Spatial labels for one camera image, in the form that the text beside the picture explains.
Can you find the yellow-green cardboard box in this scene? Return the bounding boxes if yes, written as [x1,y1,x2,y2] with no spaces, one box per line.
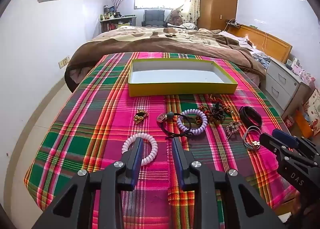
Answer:
[128,59,238,98]

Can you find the purple flower branches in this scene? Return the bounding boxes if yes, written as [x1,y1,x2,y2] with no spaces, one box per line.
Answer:
[110,0,128,14]

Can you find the brown teddy bear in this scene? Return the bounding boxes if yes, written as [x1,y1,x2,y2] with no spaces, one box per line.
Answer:
[168,9,183,26]

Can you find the gold bead hair clip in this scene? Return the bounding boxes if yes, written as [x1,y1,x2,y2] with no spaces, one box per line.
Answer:
[133,109,150,124]

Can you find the white bed sheet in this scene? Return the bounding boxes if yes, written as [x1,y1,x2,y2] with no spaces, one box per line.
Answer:
[219,30,256,52]

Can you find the dark bead bracelet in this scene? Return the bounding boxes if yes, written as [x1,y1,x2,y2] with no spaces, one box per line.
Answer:
[207,103,225,123]

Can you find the orange box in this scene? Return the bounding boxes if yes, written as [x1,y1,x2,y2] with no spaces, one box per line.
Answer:
[295,110,313,138]

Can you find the pink floral box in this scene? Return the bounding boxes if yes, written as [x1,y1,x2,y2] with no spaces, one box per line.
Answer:
[286,58,316,88]

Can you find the black leather bracelet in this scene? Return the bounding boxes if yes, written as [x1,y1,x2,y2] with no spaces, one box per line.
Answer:
[239,106,263,127]

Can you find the wooden bed headboard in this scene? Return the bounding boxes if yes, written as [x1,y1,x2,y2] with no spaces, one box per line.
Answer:
[229,24,293,63]

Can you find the crystal hair clip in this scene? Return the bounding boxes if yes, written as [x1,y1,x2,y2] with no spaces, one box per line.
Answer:
[225,121,242,141]

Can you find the light blue clothes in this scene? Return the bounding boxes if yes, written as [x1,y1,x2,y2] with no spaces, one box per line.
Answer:
[251,53,272,70]

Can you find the white shelf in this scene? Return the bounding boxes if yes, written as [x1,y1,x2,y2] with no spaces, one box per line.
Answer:
[100,15,137,33]

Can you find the grey cord bracelet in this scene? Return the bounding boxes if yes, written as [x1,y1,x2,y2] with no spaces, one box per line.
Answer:
[243,126,264,149]

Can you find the grey armchair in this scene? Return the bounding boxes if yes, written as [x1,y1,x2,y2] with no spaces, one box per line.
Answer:
[142,9,167,28]

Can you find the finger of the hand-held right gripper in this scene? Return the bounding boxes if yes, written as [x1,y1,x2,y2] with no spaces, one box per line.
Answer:
[259,132,313,167]
[272,128,320,159]

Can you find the orange bead bracelet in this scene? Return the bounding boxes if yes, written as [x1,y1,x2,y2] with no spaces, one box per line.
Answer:
[209,94,234,117]

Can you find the purple coil hair tie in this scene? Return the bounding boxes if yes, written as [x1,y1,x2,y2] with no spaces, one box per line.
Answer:
[177,109,208,136]

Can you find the pink coil hair tie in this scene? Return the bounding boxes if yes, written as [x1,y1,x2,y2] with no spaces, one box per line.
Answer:
[122,133,158,166]

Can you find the white pillow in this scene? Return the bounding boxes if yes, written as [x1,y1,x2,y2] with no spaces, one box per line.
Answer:
[166,22,198,30]

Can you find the row of bottles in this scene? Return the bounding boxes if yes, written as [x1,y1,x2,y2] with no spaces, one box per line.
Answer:
[101,5,123,20]

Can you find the brown printed blanket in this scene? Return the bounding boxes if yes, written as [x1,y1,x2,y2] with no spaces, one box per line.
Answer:
[64,25,267,93]

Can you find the pink green plaid cloth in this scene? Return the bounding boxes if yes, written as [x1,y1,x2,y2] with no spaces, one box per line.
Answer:
[24,52,300,229]

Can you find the red bead bracelet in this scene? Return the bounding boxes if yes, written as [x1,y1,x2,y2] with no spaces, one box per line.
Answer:
[196,105,212,122]

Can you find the black hair tie grey ball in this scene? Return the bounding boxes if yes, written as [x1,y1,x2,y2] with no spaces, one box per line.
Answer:
[157,111,193,137]

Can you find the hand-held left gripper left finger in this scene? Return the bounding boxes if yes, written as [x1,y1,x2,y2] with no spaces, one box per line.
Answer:
[32,137,145,229]

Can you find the floral bag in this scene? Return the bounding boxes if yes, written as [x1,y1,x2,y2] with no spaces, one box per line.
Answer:
[302,89,320,134]

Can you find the red can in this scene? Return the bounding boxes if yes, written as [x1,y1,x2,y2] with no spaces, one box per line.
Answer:
[285,115,296,129]

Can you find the grey nightstand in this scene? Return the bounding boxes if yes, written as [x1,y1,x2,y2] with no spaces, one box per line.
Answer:
[265,58,310,117]

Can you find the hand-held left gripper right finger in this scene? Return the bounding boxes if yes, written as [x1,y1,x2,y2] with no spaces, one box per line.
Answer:
[171,137,285,229]

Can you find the orange cable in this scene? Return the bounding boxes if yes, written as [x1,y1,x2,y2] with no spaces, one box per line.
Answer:
[261,32,269,52]

